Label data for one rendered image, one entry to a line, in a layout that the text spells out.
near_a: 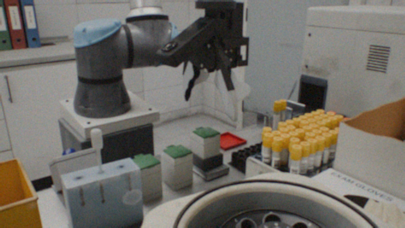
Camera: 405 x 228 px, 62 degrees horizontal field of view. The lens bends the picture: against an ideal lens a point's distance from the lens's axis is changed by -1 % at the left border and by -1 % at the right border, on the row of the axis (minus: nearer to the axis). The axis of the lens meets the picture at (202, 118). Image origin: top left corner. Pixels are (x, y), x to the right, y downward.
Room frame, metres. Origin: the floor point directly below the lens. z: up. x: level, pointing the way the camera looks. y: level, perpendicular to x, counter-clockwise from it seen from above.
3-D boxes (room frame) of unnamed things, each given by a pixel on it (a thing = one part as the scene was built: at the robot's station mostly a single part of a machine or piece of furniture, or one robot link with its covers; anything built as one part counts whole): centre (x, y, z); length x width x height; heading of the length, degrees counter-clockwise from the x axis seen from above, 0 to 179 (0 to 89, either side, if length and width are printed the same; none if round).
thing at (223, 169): (0.60, -0.01, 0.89); 0.09 x 0.05 x 0.04; 35
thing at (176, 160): (0.55, 0.05, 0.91); 0.05 x 0.04 x 0.07; 37
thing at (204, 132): (0.60, -0.01, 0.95); 0.05 x 0.04 x 0.01; 35
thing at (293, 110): (0.81, -0.24, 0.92); 0.21 x 0.07 x 0.05; 127
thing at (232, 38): (0.62, -0.03, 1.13); 0.09 x 0.08 x 0.12; 127
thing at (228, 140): (0.73, -0.06, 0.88); 0.07 x 0.07 x 0.01; 37
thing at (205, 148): (0.60, -0.01, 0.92); 0.05 x 0.04 x 0.06; 35
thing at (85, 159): (0.50, 0.21, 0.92); 0.13 x 0.07 x 0.08; 37
